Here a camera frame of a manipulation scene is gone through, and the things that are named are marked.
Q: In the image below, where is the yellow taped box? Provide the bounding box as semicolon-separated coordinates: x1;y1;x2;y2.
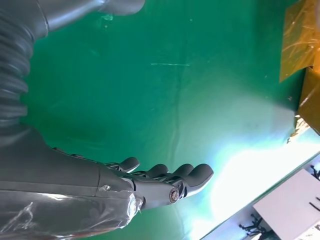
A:
297;49;320;136

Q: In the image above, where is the black chair base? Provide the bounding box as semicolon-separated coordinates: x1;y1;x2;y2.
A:
238;213;268;239

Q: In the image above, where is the white table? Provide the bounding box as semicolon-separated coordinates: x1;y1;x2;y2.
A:
252;168;320;240

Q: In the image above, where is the ribbed grey right arm sleeve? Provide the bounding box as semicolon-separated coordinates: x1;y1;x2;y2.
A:
0;0;38;147

